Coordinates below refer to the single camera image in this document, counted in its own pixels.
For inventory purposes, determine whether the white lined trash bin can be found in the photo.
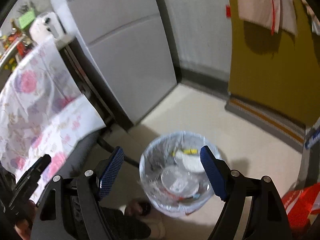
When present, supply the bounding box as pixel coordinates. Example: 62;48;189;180
139;131;221;218

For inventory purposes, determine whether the hanging beige cloth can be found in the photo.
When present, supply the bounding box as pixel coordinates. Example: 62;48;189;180
238;0;297;36

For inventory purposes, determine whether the yellow door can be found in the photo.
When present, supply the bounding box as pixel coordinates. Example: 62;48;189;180
228;0;319;126

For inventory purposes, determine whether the metal kitchen shelf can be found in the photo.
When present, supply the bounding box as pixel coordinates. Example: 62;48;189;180
1;34;34;71

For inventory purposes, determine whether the red Li-Ning bag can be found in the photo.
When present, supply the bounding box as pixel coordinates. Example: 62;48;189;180
281;183;319;239

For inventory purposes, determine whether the floral cloth chair cover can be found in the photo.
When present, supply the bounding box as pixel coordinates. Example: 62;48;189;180
1;37;105;202

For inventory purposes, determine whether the yellow sausage snack wrapper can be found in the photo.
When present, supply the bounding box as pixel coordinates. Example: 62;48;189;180
172;149;198;156

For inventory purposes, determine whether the white rice cooker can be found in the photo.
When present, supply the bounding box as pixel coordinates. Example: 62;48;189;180
29;11;65;43

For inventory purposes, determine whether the person's left hand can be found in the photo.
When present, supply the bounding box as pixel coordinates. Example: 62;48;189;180
15;200;37;240

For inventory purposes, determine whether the grey refrigerator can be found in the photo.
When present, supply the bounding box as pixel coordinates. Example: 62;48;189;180
50;0;177;128

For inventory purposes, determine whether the green utensil basket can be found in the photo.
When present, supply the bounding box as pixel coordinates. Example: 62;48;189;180
18;9;36;29

